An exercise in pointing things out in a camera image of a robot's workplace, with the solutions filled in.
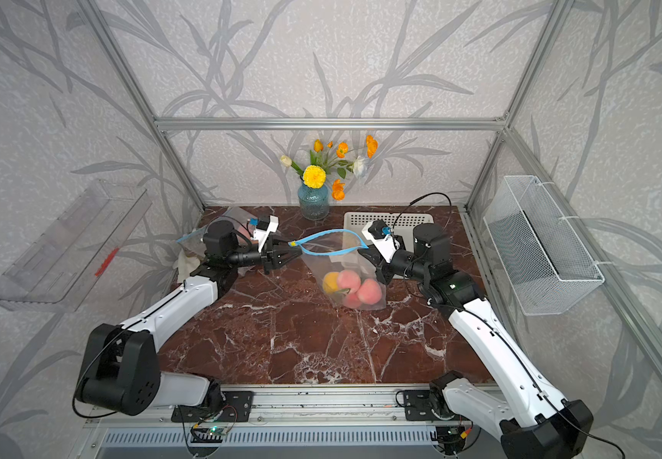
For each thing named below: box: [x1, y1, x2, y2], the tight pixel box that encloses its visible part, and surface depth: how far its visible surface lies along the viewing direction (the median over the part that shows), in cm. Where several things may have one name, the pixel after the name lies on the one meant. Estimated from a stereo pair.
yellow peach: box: [322, 271, 340, 294], surface depth 90 cm
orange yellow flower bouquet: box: [280, 134, 379, 201], surface depth 98 cm
